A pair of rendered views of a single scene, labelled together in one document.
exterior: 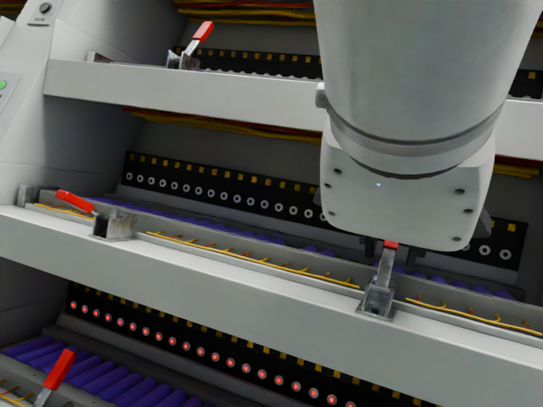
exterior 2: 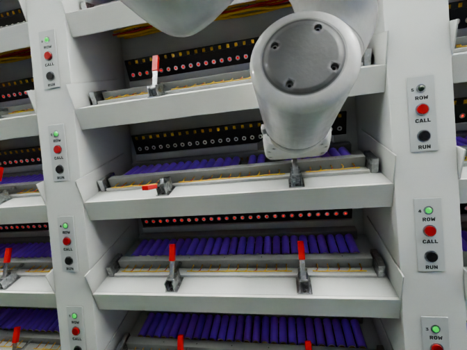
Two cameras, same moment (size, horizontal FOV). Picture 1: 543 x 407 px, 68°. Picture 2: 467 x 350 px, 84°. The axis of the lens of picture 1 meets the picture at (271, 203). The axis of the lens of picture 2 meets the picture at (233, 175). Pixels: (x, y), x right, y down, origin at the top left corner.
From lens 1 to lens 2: 0.18 m
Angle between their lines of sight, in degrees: 20
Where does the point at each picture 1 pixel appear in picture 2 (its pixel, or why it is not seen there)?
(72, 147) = (105, 148)
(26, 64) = (62, 116)
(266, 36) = not seen: hidden behind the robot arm
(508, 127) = not seen: hidden behind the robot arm
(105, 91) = (120, 119)
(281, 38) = not seen: hidden behind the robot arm
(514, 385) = (353, 194)
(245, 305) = (243, 201)
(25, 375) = (152, 260)
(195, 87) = (171, 104)
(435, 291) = (315, 162)
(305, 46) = (203, 34)
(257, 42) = (172, 39)
